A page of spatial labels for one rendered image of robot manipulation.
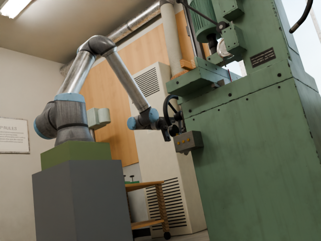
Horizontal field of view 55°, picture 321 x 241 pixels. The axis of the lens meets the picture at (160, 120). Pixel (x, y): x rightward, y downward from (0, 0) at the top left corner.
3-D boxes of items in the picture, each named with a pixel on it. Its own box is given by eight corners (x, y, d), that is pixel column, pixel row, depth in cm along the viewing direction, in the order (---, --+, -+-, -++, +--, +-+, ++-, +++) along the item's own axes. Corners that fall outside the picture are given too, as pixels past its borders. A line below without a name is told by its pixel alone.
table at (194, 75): (212, 112, 211) (210, 104, 212) (253, 96, 192) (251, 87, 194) (153, 100, 164) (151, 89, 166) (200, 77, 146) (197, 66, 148)
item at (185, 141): (184, 152, 161) (181, 137, 163) (204, 146, 154) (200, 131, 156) (174, 152, 155) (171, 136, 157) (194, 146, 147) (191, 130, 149)
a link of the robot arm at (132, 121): (134, 113, 207) (147, 114, 216) (123, 118, 214) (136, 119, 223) (138, 126, 205) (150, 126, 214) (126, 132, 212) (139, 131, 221)
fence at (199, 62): (249, 88, 195) (246, 80, 196) (251, 87, 194) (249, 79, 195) (196, 67, 149) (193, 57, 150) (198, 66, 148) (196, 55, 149)
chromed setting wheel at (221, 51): (221, 63, 164) (216, 42, 167) (242, 53, 157) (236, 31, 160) (218, 61, 162) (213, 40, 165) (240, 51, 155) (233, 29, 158)
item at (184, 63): (233, 87, 187) (231, 81, 188) (236, 85, 186) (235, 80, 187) (181, 67, 146) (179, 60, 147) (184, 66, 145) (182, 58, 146)
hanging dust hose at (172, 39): (187, 125, 337) (164, 14, 374) (201, 120, 327) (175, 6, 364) (178, 124, 324) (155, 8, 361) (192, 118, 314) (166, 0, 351)
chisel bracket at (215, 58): (215, 73, 183) (211, 60, 185) (236, 63, 175) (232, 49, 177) (208, 70, 177) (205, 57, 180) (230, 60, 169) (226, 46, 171)
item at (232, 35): (235, 56, 159) (229, 35, 163) (247, 50, 155) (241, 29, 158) (226, 51, 152) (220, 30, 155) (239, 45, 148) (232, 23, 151)
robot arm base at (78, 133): (69, 141, 138) (67, 120, 141) (47, 151, 149) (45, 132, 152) (102, 142, 153) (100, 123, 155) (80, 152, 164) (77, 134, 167)
